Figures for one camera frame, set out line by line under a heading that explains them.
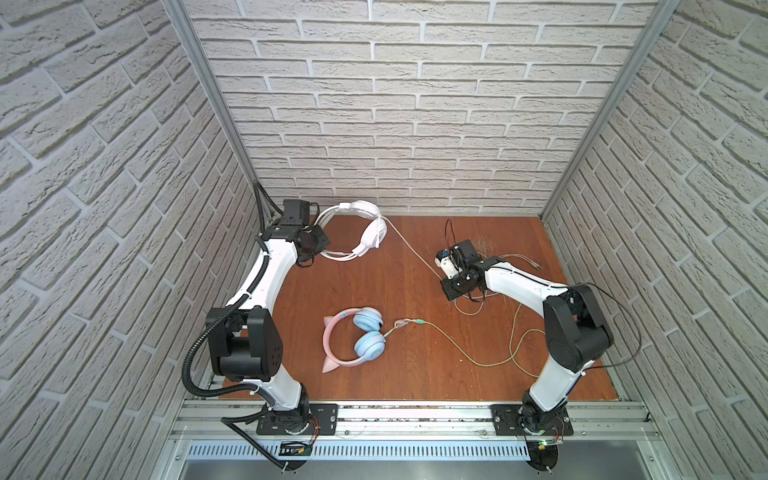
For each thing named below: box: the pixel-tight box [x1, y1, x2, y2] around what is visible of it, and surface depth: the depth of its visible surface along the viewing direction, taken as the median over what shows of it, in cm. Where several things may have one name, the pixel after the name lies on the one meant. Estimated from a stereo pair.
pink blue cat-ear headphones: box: [322, 306, 386, 373], surface depth 84 cm
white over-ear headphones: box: [315, 200, 388, 262], surface depth 85 cm
